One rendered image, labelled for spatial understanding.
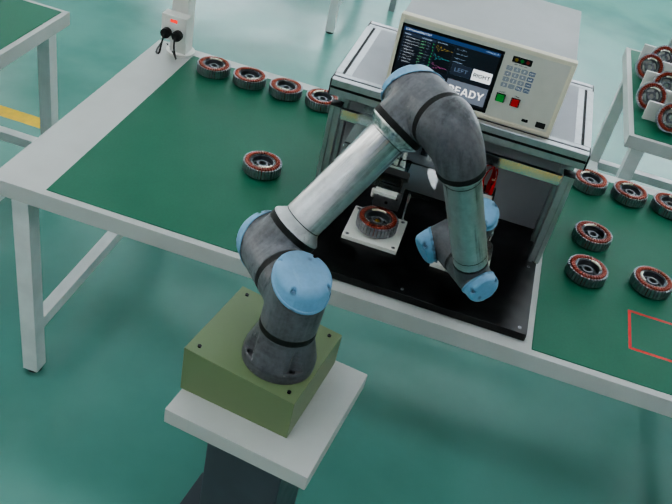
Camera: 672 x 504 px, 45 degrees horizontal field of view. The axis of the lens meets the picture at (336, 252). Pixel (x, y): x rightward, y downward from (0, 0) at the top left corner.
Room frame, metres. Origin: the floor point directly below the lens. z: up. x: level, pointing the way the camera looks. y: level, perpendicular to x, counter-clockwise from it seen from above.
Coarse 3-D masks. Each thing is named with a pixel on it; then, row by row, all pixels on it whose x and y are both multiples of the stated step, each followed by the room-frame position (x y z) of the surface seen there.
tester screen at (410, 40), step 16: (416, 32) 1.93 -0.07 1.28; (400, 48) 1.94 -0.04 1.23; (416, 48) 1.93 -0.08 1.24; (432, 48) 1.93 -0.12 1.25; (448, 48) 1.92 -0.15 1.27; (464, 48) 1.92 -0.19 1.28; (480, 48) 1.91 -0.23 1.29; (400, 64) 1.93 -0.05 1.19; (432, 64) 1.92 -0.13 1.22; (448, 64) 1.92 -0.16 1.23; (464, 64) 1.91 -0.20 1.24; (480, 64) 1.91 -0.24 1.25; (496, 64) 1.90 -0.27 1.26; (464, 80) 1.91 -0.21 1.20
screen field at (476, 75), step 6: (456, 66) 1.92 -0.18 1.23; (462, 66) 1.91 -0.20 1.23; (450, 72) 1.92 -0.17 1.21; (456, 72) 1.92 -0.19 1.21; (462, 72) 1.91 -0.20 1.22; (468, 72) 1.91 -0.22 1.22; (474, 72) 1.91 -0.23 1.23; (480, 72) 1.91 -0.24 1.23; (486, 72) 1.91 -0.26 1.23; (468, 78) 1.91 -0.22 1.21; (474, 78) 1.91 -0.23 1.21; (480, 78) 1.91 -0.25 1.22; (486, 78) 1.91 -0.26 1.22
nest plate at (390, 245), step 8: (360, 208) 1.87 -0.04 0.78; (352, 216) 1.83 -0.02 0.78; (352, 224) 1.79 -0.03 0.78; (384, 224) 1.82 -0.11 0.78; (400, 224) 1.84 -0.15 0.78; (344, 232) 1.75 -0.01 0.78; (352, 232) 1.75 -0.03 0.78; (360, 232) 1.76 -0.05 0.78; (400, 232) 1.80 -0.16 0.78; (352, 240) 1.73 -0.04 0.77; (360, 240) 1.73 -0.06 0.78; (368, 240) 1.73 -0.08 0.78; (376, 240) 1.74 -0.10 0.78; (384, 240) 1.75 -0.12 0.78; (392, 240) 1.76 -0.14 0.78; (400, 240) 1.77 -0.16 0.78; (376, 248) 1.72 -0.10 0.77; (384, 248) 1.72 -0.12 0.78; (392, 248) 1.72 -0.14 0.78
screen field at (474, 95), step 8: (448, 80) 1.92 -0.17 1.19; (456, 80) 1.92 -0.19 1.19; (456, 88) 1.91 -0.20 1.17; (464, 88) 1.91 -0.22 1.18; (472, 88) 1.91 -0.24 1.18; (480, 88) 1.91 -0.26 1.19; (464, 96) 1.91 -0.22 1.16; (472, 96) 1.91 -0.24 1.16; (480, 96) 1.91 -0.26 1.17; (472, 104) 1.91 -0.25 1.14; (480, 104) 1.91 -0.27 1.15
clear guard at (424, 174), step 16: (368, 112) 1.89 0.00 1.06; (352, 128) 1.79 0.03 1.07; (400, 160) 1.69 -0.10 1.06; (416, 160) 1.71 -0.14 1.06; (384, 176) 1.66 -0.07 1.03; (416, 176) 1.67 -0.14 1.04; (432, 176) 1.67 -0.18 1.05; (400, 192) 1.64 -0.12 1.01; (416, 192) 1.64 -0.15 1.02; (432, 192) 1.65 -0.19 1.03
